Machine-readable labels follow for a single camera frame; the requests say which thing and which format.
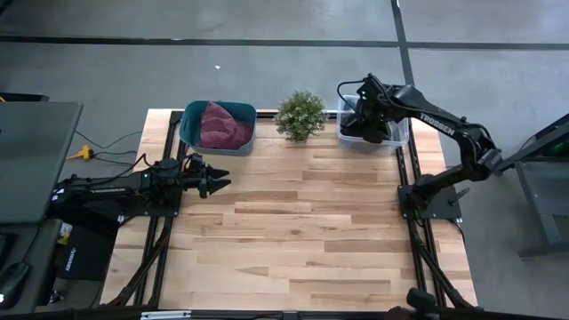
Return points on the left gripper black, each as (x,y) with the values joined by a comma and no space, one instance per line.
(195,173)

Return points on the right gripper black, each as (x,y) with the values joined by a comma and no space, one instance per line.
(373,111)

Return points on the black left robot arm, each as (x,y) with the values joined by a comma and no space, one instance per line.
(111,191)

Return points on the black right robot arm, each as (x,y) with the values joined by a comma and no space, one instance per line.
(444,124)

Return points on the clear plastic bin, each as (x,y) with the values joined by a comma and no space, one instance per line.
(402,133)

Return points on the teal plastic bin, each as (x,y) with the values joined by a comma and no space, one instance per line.
(235,108)

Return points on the potted green plant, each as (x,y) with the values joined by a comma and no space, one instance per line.
(300,115)

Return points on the yellow power plug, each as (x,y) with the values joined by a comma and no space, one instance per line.
(84,153)

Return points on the black box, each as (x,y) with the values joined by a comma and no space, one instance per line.
(84,220)

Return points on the black bag with logo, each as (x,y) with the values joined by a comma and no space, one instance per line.
(89,253)

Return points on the grey metal table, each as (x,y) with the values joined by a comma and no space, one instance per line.
(538,186)

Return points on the large grey desk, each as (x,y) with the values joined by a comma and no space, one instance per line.
(35,155)

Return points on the low dark grey desk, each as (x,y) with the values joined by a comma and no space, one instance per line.
(42,266)

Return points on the black computer mouse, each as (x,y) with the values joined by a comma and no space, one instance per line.
(13,282)

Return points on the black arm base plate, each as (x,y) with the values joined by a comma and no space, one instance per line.
(444,210)
(151,212)

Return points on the short black frame crossbar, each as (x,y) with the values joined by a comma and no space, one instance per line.
(266,114)

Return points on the black aluminium frame side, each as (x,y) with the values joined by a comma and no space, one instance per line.
(419,258)
(161,266)

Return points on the long black frame rail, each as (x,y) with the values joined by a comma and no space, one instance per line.
(284,316)

